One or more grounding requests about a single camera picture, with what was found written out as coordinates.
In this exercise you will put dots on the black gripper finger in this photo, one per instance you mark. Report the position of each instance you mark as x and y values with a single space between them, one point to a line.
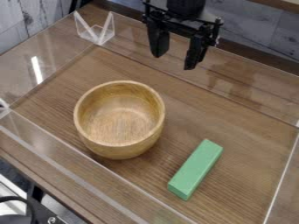
196 51
157 37

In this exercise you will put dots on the wooden bowl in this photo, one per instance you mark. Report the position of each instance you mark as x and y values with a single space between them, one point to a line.
119 119

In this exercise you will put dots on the clear acrylic tray wall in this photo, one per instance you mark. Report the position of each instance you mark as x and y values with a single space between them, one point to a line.
231 100

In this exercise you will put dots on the green rectangular block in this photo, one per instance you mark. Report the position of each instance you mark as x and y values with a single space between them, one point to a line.
195 168

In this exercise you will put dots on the clear acrylic corner bracket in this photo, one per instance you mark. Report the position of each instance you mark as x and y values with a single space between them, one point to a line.
96 34

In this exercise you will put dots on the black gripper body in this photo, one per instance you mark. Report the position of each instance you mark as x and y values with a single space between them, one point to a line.
183 17

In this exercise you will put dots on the black table leg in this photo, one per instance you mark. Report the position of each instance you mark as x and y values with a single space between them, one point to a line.
44 215

